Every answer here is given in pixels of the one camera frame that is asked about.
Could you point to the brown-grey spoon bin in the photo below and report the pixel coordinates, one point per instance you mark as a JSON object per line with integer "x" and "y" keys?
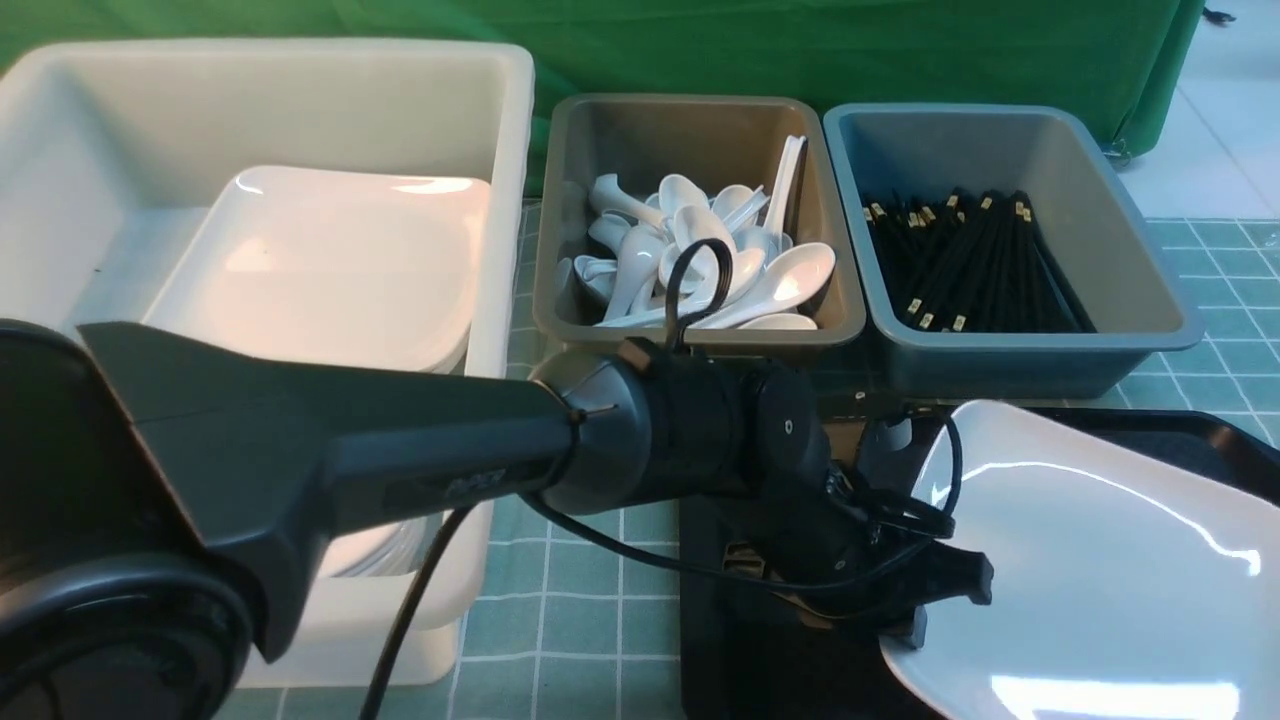
{"x": 714, "y": 141}

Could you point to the top stacked white bowl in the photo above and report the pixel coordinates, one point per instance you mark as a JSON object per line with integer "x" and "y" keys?
{"x": 381, "y": 551}

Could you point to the blue-grey chopstick bin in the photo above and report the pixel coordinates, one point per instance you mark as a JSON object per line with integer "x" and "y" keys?
{"x": 927, "y": 190}

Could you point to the green checkered tablecloth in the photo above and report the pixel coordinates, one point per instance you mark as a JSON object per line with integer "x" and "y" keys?
{"x": 563, "y": 630}

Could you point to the white spoon front large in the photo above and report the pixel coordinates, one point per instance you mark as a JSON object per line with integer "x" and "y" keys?
{"x": 792, "y": 279}

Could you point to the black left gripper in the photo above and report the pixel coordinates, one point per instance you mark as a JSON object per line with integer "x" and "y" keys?
{"x": 848, "y": 552}

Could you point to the green backdrop cloth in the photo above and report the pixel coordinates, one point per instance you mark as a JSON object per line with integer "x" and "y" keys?
{"x": 1113, "y": 65}

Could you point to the white spoon left pile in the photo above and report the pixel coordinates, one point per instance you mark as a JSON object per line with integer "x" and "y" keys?
{"x": 639, "y": 257}

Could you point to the large white rice plate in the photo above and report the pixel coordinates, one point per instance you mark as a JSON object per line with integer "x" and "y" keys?
{"x": 1124, "y": 588}

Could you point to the black serving tray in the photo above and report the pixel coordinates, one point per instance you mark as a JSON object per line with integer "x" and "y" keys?
{"x": 747, "y": 657}

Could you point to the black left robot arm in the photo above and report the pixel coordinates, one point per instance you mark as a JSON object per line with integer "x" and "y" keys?
{"x": 167, "y": 503}

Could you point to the white spoon leaning upright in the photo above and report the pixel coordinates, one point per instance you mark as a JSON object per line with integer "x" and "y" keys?
{"x": 784, "y": 179}

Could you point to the large white plastic tub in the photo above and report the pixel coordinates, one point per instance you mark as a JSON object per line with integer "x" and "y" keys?
{"x": 114, "y": 153}

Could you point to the white spoon centre pile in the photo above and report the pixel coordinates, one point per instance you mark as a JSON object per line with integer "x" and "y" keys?
{"x": 692, "y": 223}

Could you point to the white spoon pile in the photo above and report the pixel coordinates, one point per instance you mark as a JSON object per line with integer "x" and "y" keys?
{"x": 692, "y": 223}
{"x": 639, "y": 257}

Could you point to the top stacked white square plate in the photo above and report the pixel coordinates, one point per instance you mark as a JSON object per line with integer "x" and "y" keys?
{"x": 331, "y": 267}

